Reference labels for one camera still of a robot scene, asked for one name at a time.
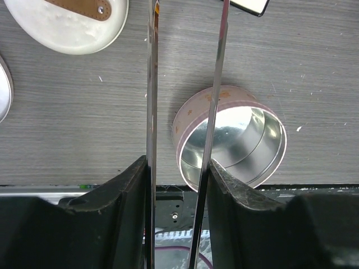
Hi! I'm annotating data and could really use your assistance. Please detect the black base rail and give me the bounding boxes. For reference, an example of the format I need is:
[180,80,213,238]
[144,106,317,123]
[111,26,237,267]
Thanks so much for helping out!
[1,184,358,232]

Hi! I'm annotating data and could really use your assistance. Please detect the white lid with brown strap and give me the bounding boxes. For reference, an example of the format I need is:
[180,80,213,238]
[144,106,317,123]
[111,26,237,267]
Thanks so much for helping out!
[5,1,129,55]

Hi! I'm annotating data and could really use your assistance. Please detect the flat metal inner lid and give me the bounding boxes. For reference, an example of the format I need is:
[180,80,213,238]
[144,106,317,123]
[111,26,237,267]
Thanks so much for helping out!
[0,56,14,122]

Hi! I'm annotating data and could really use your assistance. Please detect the white square plate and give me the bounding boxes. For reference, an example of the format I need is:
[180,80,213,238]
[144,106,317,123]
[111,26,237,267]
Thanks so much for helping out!
[230,0,270,17]

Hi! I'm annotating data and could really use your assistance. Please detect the pink metal bowl container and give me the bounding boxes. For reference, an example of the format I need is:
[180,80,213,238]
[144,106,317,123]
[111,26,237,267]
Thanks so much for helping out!
[172,85,287,191]

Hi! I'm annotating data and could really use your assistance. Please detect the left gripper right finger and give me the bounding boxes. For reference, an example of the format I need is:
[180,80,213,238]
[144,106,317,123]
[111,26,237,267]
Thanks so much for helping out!
[207,160,358,268]

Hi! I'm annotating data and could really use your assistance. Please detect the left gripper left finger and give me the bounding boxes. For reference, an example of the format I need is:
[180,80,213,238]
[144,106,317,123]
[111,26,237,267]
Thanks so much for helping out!
[1,156,148,268]

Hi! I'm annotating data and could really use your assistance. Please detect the metal tongs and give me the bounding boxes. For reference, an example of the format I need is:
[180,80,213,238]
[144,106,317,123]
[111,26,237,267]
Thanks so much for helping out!
[145,1,230,268]

